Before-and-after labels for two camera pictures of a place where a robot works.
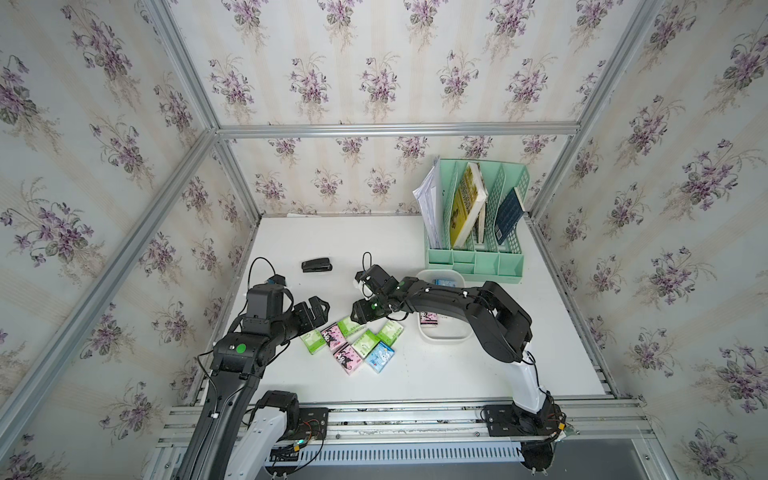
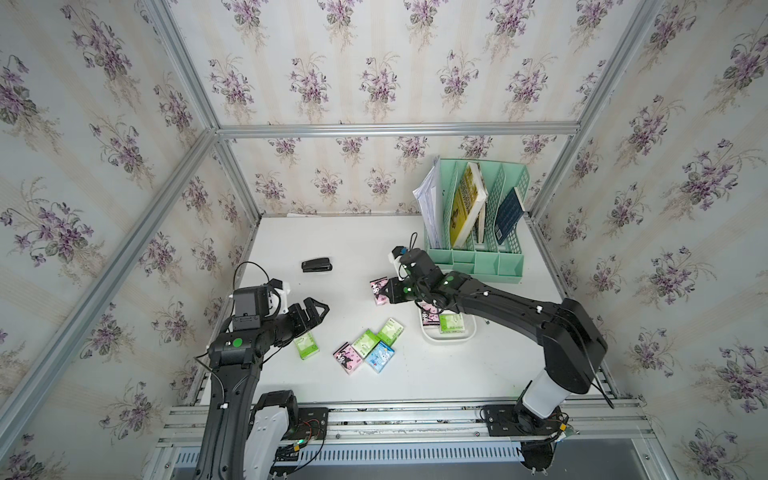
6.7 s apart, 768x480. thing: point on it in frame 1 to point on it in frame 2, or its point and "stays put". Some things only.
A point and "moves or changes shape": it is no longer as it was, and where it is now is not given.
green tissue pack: (349, 327) to (451, 323)
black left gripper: (306, 323) stays put
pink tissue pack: (428, 318) stays put
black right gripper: (358, 313) to (390, 291)
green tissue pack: (390, 332) stays put
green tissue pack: (365, 343) stays put
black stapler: (317, 265) stays put
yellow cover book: (468, 200) stays put
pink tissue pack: (334, 336) moves or changes shape
